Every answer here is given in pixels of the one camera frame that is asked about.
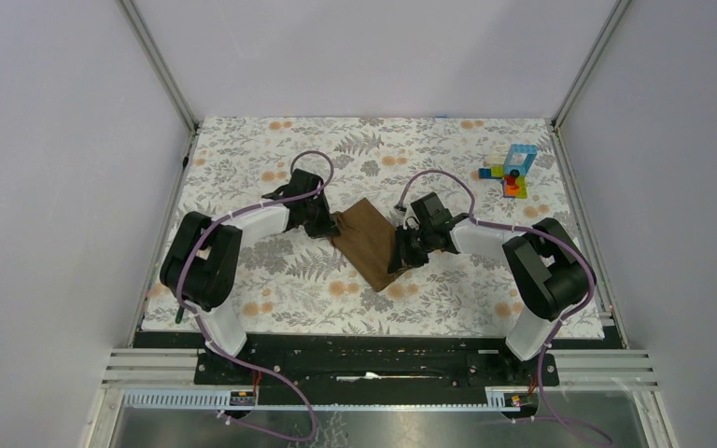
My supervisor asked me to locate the dark green utensil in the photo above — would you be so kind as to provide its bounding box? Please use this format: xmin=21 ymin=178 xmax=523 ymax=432
xmin=174 ymin=307 xmax=186 ymax=325

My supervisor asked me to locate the white slotted cable duct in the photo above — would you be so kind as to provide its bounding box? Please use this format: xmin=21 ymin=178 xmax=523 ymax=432
xmin=123 ymin=386 xmax=539 ymax=413

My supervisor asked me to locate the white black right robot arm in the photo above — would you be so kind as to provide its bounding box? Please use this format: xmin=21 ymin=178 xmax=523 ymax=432
xmin=388 ymin=193 xmax=597 ymax=385

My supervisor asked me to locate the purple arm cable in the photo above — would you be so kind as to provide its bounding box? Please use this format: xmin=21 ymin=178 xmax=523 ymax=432
xmin=174 ymin=149 xmax=336 ymax=442
xmin=394 ymin=170 xmax=614 ymax=448

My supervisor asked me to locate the brown cloth napkin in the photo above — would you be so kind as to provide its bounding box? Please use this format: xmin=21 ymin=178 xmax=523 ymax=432
xmin=330 ymin=198 xmax=400 ymax=292

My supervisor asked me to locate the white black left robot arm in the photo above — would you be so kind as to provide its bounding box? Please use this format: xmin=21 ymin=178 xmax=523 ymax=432
xmin=159 ymin=169 xmax=339 ymax=384

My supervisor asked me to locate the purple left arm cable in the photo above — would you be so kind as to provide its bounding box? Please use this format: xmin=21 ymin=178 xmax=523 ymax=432
xmin=174 ymin=149 xmax=336 ymax=442

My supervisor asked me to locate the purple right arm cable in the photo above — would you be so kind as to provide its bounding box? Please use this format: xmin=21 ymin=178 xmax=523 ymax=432
xmin=394 ymin=170 xmax=614 ymax=448

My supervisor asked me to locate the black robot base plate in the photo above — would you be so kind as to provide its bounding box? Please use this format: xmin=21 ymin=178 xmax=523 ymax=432
xmin=133 ymin=332 xmax=623 ymax=406

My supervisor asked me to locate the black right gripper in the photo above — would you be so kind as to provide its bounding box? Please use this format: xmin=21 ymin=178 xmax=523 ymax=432
xmin=388 ymin=224 xmax=435 ymax=274

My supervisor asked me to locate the colourful toy block structure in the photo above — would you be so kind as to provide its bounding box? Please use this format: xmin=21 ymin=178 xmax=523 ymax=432
xmin=477 ymin=143 xmax=539 ymax=200

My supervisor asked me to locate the floral patterned table mat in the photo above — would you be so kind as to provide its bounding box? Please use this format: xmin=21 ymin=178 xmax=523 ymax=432
xmin=176 ymin=117 xmax=577 ymax=338

